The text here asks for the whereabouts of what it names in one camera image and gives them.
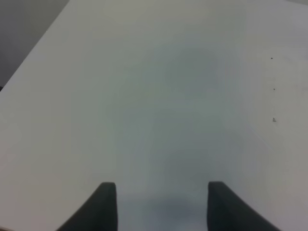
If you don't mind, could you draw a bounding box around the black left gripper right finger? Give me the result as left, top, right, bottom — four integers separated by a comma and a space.
207, 181, 278, 231

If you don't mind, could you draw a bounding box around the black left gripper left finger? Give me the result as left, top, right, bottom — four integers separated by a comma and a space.
58, 182, 118, 231

